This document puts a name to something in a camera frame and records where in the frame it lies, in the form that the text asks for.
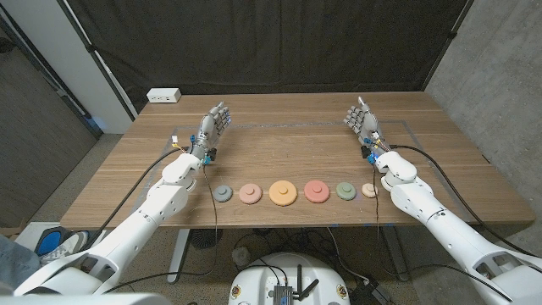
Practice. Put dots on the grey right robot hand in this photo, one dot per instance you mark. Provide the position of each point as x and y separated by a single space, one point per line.
366 125

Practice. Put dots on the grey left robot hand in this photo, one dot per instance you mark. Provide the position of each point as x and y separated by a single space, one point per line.
209 131

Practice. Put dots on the coral red toy disc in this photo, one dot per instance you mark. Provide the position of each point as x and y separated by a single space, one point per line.
316 194

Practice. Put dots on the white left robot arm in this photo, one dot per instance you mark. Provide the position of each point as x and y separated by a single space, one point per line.
161 205

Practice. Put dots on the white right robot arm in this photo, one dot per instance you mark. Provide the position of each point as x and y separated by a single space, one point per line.
427 207

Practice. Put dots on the small grey toy disc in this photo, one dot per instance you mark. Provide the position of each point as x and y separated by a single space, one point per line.
222 195

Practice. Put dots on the smallest beige toy disc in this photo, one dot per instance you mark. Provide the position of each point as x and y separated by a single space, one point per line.
368 192

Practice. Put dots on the green toy disc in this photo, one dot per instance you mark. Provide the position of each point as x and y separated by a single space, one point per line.
346 193

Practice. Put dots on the dusty pink toy disc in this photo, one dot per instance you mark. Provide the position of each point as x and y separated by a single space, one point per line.
250 195

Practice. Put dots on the large orange toy disc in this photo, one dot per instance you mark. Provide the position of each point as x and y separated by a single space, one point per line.
283 195

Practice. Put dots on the blue right wrist clip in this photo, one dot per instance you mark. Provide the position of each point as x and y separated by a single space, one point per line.
372 159

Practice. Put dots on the white power strip box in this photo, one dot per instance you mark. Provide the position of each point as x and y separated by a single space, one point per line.
163 95

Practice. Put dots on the grey tape workspace outline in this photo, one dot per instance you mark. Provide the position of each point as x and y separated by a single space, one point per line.
296 124

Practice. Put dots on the black round floor fan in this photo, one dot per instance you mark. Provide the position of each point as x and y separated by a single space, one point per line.
206 238

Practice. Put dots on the black fabric backdrop curtain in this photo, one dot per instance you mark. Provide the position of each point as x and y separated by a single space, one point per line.
275 42

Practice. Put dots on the white table leg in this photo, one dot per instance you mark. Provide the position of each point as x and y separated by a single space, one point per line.
180 250

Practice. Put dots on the grey round floor object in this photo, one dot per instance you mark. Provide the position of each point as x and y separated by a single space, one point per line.
241 256

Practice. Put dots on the dark grey table leg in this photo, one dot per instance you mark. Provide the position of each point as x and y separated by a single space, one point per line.
396 254

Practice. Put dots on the white robot torso base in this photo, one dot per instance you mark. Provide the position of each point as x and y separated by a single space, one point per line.
254 279

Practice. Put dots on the black power brick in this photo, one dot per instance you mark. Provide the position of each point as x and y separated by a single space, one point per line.
368 293

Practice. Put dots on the grey radio box with antennas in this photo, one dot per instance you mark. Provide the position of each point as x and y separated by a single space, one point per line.
283 293

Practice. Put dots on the grey white sneaker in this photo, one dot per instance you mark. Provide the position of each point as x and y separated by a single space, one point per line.
68 247

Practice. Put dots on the black foot pedal blue pads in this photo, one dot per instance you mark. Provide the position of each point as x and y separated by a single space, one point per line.
48 242

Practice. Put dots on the person's leg in jeans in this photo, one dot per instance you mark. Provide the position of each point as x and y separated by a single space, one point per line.
17 262

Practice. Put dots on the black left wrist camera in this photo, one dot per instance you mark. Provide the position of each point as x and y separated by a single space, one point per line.
211 154

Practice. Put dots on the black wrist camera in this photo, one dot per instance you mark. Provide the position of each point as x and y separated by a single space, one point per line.
365 151
211 154

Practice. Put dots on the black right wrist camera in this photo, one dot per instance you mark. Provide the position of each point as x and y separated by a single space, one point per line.
365 151

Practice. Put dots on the black backdrop frame pole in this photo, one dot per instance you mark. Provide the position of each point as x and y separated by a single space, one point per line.
451 36
97 59

